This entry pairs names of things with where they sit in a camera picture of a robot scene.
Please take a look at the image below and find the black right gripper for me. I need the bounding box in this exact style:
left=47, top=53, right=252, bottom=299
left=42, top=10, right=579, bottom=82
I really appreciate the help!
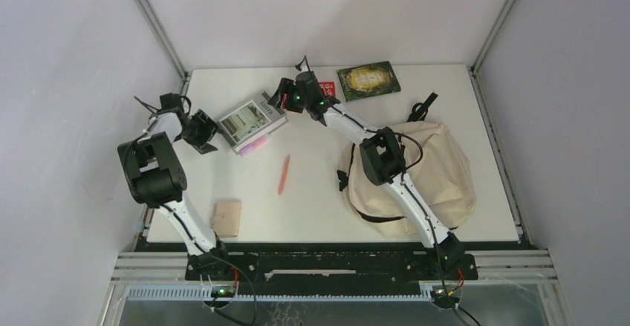
left=267, top=77, right=311, bottom=113

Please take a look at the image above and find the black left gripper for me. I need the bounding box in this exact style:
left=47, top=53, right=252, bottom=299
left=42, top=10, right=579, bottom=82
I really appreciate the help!
left=178, top=110, right=227, bottom=154

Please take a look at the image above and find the grey ianra book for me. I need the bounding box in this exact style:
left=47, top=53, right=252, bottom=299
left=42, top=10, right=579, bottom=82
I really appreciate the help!
left=218, top=91, right=288, bottom=154

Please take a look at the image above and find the cream canvas student bag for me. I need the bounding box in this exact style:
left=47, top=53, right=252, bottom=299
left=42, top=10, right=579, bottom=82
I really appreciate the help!
left=337, top=93, right=476, bottom=237

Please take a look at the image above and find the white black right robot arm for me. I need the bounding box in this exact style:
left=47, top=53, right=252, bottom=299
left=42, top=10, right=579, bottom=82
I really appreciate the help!
left=268, top=71, right=465, bottom=278

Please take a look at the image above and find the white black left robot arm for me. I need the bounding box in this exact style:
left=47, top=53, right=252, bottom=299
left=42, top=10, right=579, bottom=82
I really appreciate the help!
left=117, top=93, right=233, bottom=279

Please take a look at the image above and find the pink highlighter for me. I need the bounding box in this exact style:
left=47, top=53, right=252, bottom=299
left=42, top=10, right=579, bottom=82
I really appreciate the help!
left=238, top=134, right=270, bottom=157

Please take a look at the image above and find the red comic book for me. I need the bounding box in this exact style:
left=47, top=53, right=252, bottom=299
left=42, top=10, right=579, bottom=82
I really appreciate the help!
left=319, top=82, right=336, bottom=97

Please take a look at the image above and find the orange pen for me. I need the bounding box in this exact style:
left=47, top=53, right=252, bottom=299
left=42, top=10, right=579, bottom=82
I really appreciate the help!
left=278, top=154, right=290, bottom=196

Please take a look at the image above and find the tan small wallet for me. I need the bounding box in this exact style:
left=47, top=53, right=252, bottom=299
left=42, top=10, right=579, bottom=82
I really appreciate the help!
left=212, top=201, right=241, bottom=238

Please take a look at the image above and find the green yellow book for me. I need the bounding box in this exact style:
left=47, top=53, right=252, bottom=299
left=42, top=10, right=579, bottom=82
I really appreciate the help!
left=337, top=61, right=401, bottom=102

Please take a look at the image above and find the aluminium frame left post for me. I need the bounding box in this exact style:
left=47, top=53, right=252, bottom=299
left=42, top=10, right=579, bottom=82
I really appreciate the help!
left=134, top=0, right=188, bottom=84

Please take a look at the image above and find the aluminium frame post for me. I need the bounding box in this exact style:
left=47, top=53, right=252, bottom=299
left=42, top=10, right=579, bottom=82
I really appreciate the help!
left=134, top=0, right=188, bottom=84
left=470, top=0, right=517, bottom=76

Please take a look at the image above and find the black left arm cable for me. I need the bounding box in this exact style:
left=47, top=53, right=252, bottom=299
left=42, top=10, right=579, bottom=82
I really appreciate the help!
left=132, top=94, right=259, bottom=326

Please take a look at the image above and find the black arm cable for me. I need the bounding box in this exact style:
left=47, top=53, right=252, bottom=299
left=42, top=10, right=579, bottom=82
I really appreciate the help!
left=132, top=94, right=259, bottom=326
left=295, top=55, right=484, bottom=326

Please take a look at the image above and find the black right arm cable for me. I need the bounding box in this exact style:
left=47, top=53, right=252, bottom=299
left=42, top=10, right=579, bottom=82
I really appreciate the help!
left=295, top=55, right=484, bottom=326

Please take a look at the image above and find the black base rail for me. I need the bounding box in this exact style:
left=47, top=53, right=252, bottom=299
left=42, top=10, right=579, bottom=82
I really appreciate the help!
left=119, top=242, right=540, bottom=298

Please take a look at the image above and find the aluminium frame right post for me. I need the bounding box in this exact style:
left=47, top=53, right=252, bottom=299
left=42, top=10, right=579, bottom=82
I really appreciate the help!
left=470, top=0, right=517, bottom=76

